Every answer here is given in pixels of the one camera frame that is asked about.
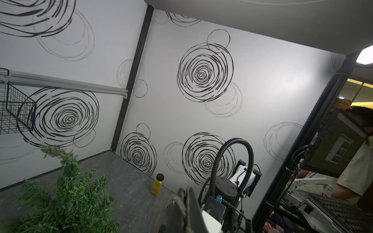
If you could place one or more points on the black wire basket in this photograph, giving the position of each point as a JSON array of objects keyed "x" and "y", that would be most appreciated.
[{"x": 18, "y": 111}]

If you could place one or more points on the yellow juice bottle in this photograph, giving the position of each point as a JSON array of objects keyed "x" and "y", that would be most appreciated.
[{"x": 158, "y": 183}]

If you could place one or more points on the person in white shirt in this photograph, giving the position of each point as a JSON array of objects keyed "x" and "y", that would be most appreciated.
[{"x": 358, "y": 175}]

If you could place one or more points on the string lights with rattan balls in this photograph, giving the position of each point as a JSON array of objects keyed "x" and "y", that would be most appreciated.
[{"x": 156, "y": 224}]

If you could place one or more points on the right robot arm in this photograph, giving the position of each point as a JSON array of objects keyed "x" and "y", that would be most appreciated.
[{"x": 219, "y": 207}]

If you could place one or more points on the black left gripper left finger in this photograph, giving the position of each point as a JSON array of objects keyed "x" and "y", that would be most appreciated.
[{"x": 172, "y": 219}]

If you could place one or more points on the black keyboard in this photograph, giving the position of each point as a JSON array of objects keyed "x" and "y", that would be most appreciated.
[{"x": 344, "y": 214}]

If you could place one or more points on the small green christmas tree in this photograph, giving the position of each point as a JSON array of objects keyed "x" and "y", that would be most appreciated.
[{"x": 78, "y": 204}]

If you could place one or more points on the aluminium wall rail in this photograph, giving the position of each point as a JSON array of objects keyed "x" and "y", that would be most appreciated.
[{"x": 27, "y": 79}]

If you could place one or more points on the black corner frame post right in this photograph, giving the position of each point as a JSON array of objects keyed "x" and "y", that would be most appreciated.
[{"x": 132, "y": 76}]

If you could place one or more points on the bright light panel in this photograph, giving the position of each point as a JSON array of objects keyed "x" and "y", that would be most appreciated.
[{"x": 366, "y": 56}]

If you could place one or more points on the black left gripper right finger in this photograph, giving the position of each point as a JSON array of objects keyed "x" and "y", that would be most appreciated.
[{"x": 194, "y": 219}]

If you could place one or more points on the black computer monitor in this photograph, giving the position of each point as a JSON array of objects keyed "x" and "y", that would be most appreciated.
[{"x": 334, "y": 144}]

